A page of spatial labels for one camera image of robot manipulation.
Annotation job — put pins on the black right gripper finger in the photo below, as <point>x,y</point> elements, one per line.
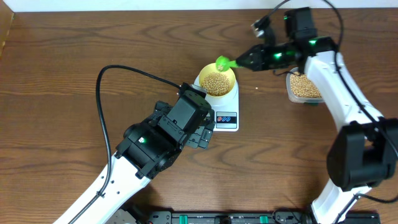
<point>253,66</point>
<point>251,55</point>

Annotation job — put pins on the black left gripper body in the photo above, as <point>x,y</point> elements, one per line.
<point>181,137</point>

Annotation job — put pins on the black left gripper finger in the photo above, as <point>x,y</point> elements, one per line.
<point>204,137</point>
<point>194,140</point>

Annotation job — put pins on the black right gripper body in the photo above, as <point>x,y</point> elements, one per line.
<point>276,56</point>

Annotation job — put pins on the green plastic scoop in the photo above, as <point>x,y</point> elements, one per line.
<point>224,63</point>

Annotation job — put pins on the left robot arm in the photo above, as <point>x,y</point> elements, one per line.
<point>147,148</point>

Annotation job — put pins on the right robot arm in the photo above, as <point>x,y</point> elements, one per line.
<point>364,152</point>

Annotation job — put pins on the white digital kitchen scale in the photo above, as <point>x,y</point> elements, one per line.
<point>226,109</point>

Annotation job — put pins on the soybeans in bowl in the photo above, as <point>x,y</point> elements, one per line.
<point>216,84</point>

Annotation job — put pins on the yellow bowl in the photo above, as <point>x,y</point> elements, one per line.
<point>211,68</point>

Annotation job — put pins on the clear plastic container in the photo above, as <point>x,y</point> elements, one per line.
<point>296,99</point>

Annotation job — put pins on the soybeans in container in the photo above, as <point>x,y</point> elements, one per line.
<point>303,87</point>

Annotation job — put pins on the green tape label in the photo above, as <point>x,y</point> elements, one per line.
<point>311,104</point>

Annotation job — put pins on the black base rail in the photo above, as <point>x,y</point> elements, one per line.
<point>280,215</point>

